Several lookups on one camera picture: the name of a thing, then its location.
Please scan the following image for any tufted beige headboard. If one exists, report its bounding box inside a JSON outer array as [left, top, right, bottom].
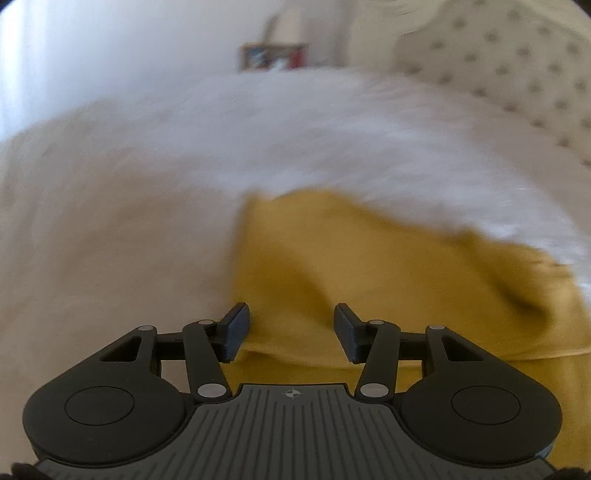
[[392, 0, 591, 169]]

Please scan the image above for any yellow small garment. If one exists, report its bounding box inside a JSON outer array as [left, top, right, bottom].
[[229, 188, 591, 370]]

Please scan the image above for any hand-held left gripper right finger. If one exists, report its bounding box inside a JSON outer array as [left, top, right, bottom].
[[333, 302, 486, 400]]

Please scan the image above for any white fluffy blanket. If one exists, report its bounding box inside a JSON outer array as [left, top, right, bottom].
[[9, 67, 591, 268]]

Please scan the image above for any beige bed sheet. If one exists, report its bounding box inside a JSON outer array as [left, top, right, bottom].
[[0, 129, 259, 467]]

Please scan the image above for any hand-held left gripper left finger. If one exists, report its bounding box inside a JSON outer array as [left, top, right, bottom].
[[99, 302, 251, 401]]

